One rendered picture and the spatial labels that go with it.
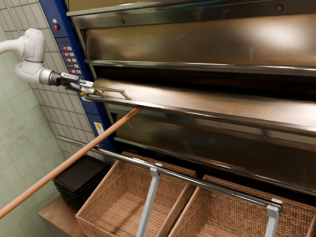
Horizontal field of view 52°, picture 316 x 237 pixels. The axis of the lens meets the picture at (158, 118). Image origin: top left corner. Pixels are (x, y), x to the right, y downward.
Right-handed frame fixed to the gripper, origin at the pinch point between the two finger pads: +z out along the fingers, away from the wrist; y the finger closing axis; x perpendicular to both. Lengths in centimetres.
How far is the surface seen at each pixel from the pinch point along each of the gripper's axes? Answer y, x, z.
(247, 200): -47, 55, 81
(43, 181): -16, 59, 5
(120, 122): -4.2, 18.5, 24.6
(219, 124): -20, 15, 71
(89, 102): 25.8, -4.4, -4.9
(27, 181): 109, 34, -56
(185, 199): 18, 41, 66
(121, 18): -38.2, -17.1, 16.2
